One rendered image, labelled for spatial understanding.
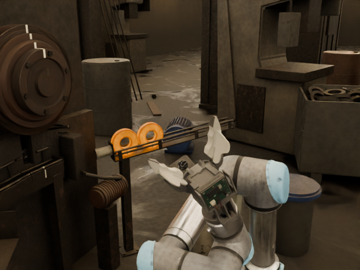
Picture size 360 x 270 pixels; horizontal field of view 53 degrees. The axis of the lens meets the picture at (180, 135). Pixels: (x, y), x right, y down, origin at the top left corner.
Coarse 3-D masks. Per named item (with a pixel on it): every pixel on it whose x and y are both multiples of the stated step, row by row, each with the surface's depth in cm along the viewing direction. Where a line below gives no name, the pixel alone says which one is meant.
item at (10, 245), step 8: (0, 216) 130; (8, 216) 130; (0, 224) 131; (8, 224) 131; (16, 224) 132; (0, 232) 132; (8, 232) 132; (16, 232) 133; (0, 240) 132; (8, 240) 132; (16, 240) 132; (0, 248) 128; (8, 248) 128; (0, 256) 124; (8, 256) 124; (0, 264) 121; (8, 264) 121
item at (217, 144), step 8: (216, 120) 69; (216, 128) 70; (208, 136) 71; (216, 136) 70; (208, 144) 72; (216, 144) 71; (224, 144) 69; (208, 152) 71; (216, 152) 71; (224, 152) 69; (216, 160) 71
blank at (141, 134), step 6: (144, 126) 207; (150, 126) 209; (156, 126) 211; (138, 132) 208; (144, 132) 208; (156, 132) 212; (162, 132) 214; (138, 138) 208; (144, 138) 209; (156, 138) 213; (150, 144) 212
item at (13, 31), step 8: (0, 32) 145; (8, 32) 143; (16, 32) 146; (24, 32) 150; (32, 32) 153; (40, 32) 157; (48, 32) 161; (0, 40) 141; (8, 40) 144; (56, 40) 166; (0, 48) 141; (64, 56) 171; (64, 104) 176; (0, 112) 145; (0, 120) 146; (8, 120) 149; (56, 120) 172; (8, 128) 149; (16, 128) 153; (24, 128) 157; (32, 128) 160; (40, 128) 164; (48, 128) 169
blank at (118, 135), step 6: (120, 132) 201; (126, 132) 203; (132, 132) 205; (114, 138) 200; (120, 138) 202; (132, 138) 206; (114, 144) 201; (132, 144) 207; (114, 150) 202; (126, 150) 206
